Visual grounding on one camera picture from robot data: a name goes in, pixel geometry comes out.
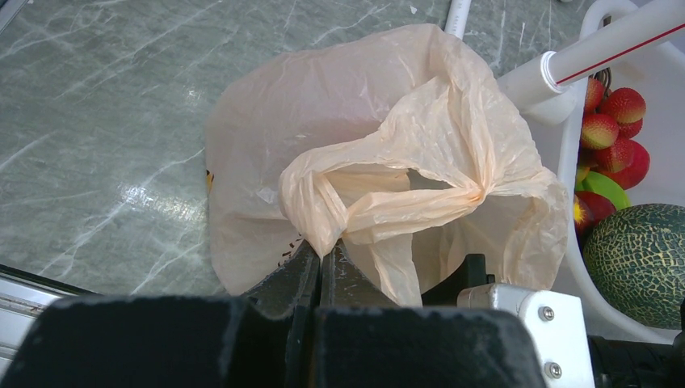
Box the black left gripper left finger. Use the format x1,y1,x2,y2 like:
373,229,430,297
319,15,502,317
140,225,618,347
243,241,321,319

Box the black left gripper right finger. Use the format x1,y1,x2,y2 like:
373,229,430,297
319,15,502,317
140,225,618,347
320,239,399,316

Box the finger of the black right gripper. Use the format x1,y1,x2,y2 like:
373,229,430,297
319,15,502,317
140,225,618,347
422,254,495,306

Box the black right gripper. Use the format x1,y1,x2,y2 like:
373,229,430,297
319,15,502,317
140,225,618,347
588,331,684,388

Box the green netted fake melon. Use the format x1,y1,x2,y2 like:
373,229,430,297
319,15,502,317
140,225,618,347
582,203,684,329

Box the peach plastic bag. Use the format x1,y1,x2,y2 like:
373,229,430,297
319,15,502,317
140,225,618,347
205,24,569,306

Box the red fake strawberry bunch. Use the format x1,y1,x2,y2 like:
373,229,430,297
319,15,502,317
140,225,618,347
578,78,647,173

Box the dark purple fake mangosteen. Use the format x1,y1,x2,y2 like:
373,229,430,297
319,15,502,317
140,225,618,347
573,195,595,240

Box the red fake tomato centre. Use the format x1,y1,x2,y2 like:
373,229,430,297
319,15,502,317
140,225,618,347
575,191,617,223

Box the green fake lime slice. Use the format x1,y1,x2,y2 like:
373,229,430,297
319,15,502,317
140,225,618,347
574,171,632,210

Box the red fake apple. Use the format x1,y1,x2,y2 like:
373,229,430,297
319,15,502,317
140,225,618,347
601,140,651,190

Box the white plastic basin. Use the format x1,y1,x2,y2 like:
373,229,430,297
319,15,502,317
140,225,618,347
521,0,685,345

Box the white PVC pipe frame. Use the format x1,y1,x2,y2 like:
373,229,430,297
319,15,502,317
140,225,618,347
443,0,685,127

